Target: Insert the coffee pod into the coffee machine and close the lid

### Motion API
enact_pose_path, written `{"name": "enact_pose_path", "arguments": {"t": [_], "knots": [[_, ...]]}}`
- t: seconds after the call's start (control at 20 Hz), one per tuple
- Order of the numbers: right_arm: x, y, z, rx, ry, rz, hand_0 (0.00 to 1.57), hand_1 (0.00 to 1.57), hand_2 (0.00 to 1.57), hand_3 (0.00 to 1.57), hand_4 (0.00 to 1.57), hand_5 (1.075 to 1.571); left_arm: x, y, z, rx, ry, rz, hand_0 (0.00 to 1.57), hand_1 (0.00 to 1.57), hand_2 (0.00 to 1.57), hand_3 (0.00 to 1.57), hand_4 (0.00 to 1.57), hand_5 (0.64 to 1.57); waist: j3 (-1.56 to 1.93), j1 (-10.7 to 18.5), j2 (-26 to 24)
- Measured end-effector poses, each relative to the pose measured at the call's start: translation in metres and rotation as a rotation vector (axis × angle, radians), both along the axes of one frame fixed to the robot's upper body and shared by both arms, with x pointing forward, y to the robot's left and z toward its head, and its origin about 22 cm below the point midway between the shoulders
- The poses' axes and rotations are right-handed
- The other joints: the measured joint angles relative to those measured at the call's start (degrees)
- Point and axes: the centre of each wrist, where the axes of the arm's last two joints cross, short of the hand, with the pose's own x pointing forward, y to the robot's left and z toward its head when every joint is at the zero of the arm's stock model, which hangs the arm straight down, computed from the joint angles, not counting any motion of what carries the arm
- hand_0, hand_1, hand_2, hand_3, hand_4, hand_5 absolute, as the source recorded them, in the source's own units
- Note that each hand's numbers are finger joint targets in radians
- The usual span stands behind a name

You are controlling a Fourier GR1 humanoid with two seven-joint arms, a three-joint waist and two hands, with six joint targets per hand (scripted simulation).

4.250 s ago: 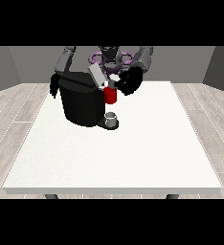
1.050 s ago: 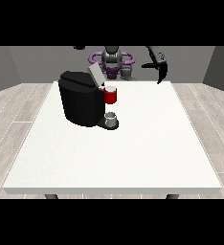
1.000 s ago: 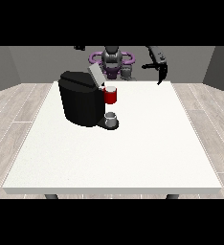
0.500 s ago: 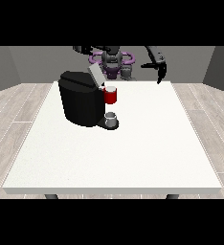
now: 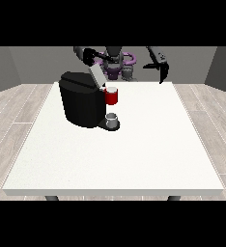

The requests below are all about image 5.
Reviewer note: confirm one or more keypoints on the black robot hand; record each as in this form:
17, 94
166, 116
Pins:
164, 67
89, 55

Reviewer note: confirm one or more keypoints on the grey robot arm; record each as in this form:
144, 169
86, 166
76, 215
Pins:
158, 53
78, 52

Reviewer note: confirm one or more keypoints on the pale grey machine lid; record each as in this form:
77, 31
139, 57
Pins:
97, 75

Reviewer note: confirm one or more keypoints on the small grey coffee pod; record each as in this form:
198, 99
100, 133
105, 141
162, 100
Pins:
112, 89

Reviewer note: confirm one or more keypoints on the red pod holder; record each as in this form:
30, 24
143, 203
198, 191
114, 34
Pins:
111, 98

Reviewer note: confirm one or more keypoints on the black coffee machine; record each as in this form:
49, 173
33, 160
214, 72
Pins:
81, 103

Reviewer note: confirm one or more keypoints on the grey robot trunk purple rings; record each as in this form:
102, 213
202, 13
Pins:
113, 68

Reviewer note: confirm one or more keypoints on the small grey cup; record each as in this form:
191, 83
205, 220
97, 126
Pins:
111, 121

